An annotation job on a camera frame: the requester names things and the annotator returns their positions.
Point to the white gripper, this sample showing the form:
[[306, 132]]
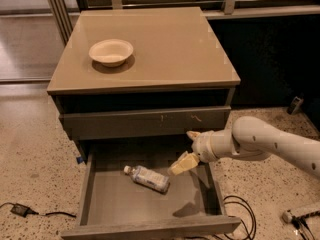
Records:
[[202, 146]]

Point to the clear plastic water bottle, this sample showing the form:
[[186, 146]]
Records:
[[148, 178]]

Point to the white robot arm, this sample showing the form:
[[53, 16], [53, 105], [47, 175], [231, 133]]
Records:
[[250, 139]]

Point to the closed grey top drawer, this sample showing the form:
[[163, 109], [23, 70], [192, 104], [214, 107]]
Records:
[[141, 123]]

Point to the open grey middle drawer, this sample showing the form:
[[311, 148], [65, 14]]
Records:
[[113, 207]]

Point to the grey drawer cabinet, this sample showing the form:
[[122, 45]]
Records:
[[177, 62]]

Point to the blue tape piece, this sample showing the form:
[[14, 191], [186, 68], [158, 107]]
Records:
[[79, 160]]

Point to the small dark floor device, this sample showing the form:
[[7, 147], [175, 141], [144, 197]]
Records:
[[295, 105]]

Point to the white paper bowl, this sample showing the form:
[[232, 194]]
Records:
[[111, 52]]

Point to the white power strip with cables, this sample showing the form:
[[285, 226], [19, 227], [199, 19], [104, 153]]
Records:
[[297, 218]]

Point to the black power adapter with cable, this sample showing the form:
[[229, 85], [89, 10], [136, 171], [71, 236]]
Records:
[[24, 211]]

